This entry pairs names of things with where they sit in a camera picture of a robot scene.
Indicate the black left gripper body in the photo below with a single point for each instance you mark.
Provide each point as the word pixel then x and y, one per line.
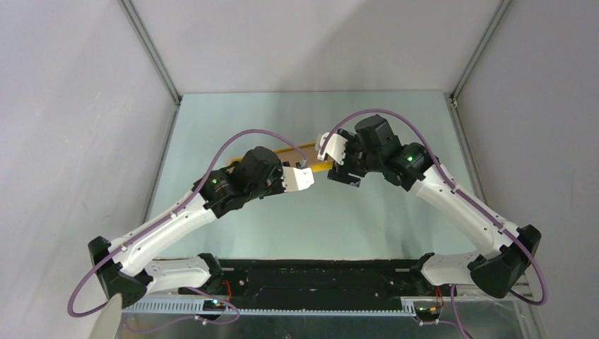
pixel 273 186

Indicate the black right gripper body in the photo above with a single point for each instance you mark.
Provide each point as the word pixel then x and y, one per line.
pixel 357 162

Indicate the yellow wooden picture frame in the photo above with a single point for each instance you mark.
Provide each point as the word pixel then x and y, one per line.
pixel 292 152

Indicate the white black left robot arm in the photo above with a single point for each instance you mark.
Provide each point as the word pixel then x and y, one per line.
pixel 129 265

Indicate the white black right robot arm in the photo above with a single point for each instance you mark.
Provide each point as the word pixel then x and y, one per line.
pixel 503 250

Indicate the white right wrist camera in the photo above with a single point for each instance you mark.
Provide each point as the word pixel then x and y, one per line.
pixel 332 148

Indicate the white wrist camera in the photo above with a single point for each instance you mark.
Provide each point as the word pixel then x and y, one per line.
pixel 297 179
pixel 332 148

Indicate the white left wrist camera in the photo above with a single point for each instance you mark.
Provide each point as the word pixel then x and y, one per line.
pixel 297 179

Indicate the aluminium corner post right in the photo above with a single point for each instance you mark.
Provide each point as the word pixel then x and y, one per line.
pixel 490 31

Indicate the aluminium corner post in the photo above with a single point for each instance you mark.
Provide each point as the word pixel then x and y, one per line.
pixel 490 31
pixel 144 37

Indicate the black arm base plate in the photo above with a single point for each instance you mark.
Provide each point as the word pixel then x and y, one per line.
pixel 320 283

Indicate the grey slotted cable duct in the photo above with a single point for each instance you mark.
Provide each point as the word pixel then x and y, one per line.
pixel 200 307

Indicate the aluminium corner post left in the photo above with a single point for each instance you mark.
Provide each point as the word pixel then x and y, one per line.
pixel 144 37

